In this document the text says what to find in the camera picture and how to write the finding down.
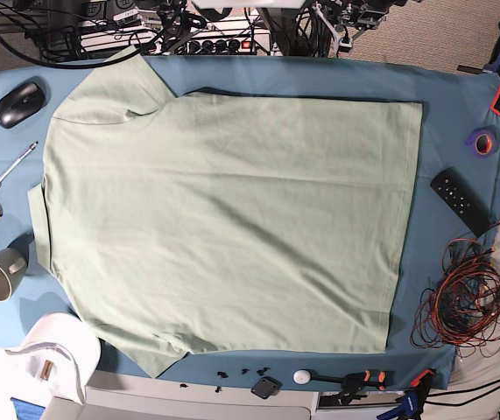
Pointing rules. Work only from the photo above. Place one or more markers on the blue black clamp bottom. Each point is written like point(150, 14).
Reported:
point(411, 404)

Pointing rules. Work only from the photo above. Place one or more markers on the black remote control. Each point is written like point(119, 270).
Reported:
point(460, 197)

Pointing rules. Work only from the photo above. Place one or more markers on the white baseball cap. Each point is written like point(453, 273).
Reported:
point(61, 353)

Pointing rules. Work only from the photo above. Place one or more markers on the grey ceramic mug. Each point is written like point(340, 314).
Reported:
point(12, 271)

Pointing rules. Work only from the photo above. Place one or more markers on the black orange bar clamp bottom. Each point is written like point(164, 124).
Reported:
point(356, 381)

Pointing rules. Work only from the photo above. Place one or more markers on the black computer mouse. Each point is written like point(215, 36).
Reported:
point(21, 103)

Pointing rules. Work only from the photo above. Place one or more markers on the purple tape roll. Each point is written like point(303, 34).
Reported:
point(482, 143)

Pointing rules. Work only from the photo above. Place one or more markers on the light green T-shirt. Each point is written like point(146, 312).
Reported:
point(206, 223)

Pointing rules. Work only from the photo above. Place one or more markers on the black square plate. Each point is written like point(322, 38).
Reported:
point(265, 387)

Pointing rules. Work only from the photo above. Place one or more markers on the white round puck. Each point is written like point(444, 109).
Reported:
point(302, 377)

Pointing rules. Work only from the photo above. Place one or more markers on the white power strip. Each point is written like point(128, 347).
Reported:
point(244, 46)

